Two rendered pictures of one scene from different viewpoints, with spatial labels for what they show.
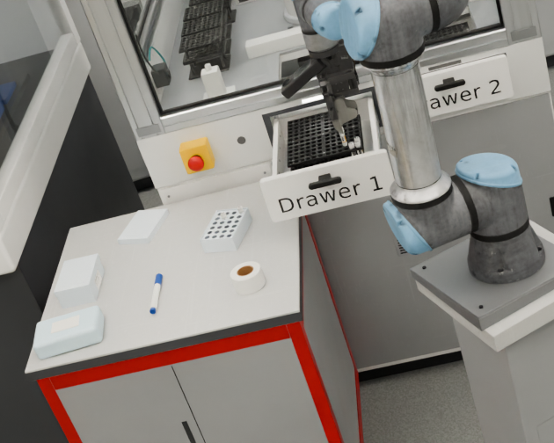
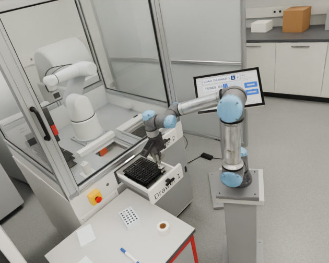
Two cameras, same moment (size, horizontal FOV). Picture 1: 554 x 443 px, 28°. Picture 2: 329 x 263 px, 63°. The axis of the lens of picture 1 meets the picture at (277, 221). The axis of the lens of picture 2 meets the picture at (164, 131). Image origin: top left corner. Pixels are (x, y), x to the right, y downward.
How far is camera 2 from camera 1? 1.56 m
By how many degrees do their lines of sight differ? 44
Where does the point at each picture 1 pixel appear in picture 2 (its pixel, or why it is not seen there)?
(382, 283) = not seen: hidden behind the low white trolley
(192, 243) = (117, 229)
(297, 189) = (159, 188)
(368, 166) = (176, 170)
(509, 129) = (175, 150)
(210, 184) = (97, 206)
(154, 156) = (77, 205)
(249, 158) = (110, 190)
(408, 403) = not seen: hidden behind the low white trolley
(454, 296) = (242, 195)
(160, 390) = not seen: outside the picture
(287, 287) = (179, 223)
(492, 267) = (245, 181)
